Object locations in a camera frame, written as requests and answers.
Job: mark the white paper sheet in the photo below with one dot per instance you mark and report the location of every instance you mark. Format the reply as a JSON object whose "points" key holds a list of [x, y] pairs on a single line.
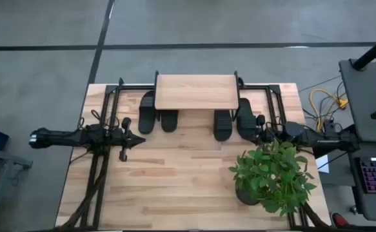
{"points": [[323, 164]]}

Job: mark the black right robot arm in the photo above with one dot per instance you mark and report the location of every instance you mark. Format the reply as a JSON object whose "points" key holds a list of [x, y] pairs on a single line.
{"points": [[320, 139]]}

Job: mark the black plant pot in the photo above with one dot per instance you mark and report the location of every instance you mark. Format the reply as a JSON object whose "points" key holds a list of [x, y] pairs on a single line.
{"points": [[244, 197]]}

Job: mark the black pole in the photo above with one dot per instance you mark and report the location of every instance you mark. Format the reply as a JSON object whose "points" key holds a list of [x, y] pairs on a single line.
{"points": [[371, 51]]}

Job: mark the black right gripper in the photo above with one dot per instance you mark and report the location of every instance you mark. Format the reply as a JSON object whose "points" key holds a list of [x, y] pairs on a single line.
{"points": [[265, 134]]}

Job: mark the red and black object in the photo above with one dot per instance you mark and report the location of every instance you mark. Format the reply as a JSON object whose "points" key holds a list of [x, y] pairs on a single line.
{"points": [[338, 219]]}

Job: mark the green leafy plant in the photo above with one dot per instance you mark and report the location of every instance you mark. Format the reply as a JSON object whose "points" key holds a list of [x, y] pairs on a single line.
{"points": [[271, 174]]}

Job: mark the grey keyboard desk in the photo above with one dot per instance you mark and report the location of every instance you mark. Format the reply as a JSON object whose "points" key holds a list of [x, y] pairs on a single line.
{"points": [[355, 199]]}

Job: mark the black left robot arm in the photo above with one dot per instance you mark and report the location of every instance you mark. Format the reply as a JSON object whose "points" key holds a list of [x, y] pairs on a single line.
{"points": [[62, 137]]}

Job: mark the black aluminium rig frame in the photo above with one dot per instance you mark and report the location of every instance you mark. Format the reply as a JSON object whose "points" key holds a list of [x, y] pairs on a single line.
{"points": [[133, 87]]}

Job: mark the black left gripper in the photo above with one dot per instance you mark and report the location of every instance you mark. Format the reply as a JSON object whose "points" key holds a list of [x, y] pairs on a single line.
{"points": [[124, 140]]}

